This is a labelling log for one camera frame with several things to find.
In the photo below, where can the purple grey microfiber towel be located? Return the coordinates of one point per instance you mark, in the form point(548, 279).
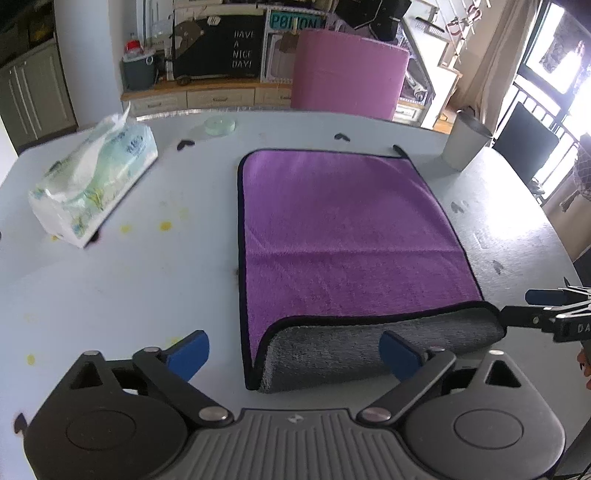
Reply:
point(334, 250)

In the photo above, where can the soft tissue pack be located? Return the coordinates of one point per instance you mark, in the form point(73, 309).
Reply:
point(79, 192)

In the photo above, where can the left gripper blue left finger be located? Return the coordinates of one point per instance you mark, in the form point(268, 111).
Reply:
point(168, 372)

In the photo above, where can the pink upholstered chair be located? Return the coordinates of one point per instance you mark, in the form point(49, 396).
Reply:
point(344, 73)

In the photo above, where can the black board have nice day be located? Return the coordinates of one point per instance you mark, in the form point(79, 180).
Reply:
point(218, 46)

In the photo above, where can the beige curtain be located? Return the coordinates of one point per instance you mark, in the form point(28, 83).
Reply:
point(490, 61)

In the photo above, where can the small round green lid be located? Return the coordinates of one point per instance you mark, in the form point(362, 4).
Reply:
point(220, 125)

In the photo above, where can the cream drawer cabinet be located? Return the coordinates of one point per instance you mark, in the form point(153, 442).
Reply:
point(168, 96)

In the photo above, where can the person right hand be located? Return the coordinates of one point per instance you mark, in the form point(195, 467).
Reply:
point(584, 364)

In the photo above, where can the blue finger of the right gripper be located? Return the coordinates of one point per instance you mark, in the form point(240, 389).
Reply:
point(534, 316)
point(563, 296)

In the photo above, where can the teal potion sign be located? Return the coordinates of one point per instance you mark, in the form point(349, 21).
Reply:
point(283, 21)

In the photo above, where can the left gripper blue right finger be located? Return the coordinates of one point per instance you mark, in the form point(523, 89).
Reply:
point(418, 372)

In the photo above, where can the black folding chair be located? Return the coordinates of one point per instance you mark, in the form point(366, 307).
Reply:
point(525, 143)

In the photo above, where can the white paper cup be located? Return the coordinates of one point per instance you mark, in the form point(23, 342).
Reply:
point(467, 138)

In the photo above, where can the black hanging jacket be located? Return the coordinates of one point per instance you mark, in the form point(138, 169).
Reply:
point(382, 17)

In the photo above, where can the grey bucket with items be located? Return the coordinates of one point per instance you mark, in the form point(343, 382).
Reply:
point(139, 67)

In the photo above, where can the cream kitchen cabinet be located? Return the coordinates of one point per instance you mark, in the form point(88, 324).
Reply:
point(35, 104)

